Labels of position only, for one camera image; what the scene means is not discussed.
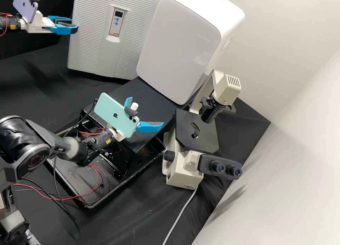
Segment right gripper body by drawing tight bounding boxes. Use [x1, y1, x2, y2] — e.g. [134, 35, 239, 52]
[110, 128, 127, 143]

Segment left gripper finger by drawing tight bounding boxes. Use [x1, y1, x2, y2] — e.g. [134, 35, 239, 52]
[44, 25, 79, 35]
[47, 16, 73, 25]

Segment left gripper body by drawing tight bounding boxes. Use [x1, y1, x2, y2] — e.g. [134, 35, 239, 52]
[26, 11, 55, 34]

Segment cream microscope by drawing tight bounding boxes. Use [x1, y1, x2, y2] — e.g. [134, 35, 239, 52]
[162, 68, 243, 189]

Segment black tray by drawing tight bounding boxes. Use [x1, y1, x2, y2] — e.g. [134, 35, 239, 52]
[45, 108, 168, 209]

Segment white box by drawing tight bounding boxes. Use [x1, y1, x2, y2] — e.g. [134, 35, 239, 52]
[136, 0, 245, 106]

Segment right wrist camera phone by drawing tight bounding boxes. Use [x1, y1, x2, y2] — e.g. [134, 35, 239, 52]
[94, 93, 140, 138]

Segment wrist camera phone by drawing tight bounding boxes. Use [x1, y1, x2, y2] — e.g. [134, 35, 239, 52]
[94, 93, 140, 138]
[12, 0, 43, 24]

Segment left wrist camera phone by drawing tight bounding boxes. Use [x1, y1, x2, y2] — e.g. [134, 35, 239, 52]
[12, 0, 43, 24]

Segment grey cable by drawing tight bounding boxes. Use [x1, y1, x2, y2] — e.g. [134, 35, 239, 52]
[161, 186, 199, 245]

